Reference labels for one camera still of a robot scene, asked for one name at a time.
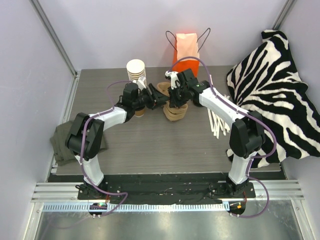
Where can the white slotted cable duct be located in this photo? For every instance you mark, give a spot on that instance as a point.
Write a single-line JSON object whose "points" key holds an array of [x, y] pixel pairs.
{"points": [[96, 207]]}

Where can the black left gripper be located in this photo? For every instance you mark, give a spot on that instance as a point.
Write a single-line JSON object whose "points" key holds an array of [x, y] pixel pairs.
{"points": [[152, 97]]}

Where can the stack of paper cups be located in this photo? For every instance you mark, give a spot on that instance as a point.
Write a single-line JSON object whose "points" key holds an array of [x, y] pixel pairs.
{"points": [[135, 69]]}

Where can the cardboard cup carrier stack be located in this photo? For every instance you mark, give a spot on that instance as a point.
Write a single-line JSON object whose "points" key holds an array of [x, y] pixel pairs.
{"points": [[173, 114]]}

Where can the orange paper bag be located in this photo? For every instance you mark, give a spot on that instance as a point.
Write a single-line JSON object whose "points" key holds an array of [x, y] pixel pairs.
{"points": [[186, 50]]}

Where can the brown paper coffee cup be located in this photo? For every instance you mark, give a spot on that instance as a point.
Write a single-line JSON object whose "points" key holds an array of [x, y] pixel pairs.
{"points": [[140, 113]]}

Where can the zebra print blanket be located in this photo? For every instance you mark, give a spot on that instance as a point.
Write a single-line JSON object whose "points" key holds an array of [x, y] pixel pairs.
{"points": [[267, 81]]}

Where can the olive green cloth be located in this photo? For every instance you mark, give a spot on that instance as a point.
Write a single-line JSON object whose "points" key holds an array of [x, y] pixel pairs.
{"points": [[62, 154]]}

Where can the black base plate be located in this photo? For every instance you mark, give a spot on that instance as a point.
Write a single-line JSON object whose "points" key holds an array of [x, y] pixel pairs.
{"points": [[166, 189]]}

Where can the pile of wrapped straws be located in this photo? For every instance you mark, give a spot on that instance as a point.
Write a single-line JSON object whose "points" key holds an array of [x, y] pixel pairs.
{"points": [[217, 125]]}

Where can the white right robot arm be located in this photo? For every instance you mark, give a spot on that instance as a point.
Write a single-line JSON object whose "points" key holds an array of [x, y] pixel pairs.
{"points": [[246, 134]]}

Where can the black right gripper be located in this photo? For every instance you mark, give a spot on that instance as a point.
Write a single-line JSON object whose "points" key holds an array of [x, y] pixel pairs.
{"points": [[175, 94]]}

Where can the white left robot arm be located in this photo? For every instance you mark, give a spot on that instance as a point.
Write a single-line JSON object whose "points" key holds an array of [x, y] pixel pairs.
{"points": [[85, 135]]}

